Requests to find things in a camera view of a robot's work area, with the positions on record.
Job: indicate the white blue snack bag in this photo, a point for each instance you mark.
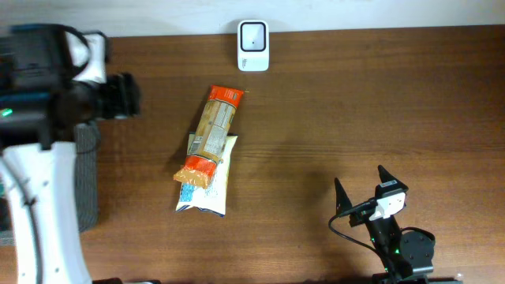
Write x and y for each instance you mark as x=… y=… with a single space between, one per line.
x=213 y=198

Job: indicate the white barcode scanner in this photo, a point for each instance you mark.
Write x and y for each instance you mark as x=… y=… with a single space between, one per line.
x=253 y=46

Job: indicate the grey plastic basket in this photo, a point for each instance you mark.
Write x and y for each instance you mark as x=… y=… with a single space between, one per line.
x=88 y=139

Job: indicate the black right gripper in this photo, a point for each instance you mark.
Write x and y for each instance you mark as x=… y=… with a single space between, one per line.
x=360 y=214

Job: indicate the orange cracker package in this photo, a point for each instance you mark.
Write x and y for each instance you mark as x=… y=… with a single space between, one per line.
x=207 y=146

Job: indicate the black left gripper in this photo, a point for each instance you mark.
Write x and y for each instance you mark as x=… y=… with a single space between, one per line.
x=125 y=99

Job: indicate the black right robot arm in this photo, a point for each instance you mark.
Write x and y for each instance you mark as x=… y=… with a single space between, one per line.
x=406 y=253

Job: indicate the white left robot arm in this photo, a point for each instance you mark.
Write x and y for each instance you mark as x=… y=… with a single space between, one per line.
x=53 y=79

